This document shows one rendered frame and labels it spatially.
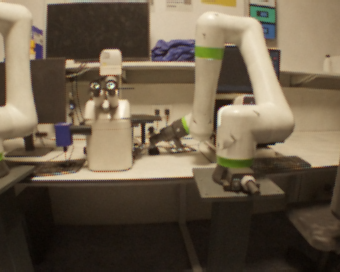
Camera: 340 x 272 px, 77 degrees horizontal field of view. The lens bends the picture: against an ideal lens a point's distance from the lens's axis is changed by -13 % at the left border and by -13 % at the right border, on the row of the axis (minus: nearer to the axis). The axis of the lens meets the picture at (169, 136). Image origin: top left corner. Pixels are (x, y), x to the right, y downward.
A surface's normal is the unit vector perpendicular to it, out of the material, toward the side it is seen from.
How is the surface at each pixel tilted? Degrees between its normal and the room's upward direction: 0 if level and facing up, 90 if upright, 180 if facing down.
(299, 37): 90
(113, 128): 90
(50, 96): 86
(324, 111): 90
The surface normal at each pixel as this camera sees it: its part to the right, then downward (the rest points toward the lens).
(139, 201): 0.12, 0.20
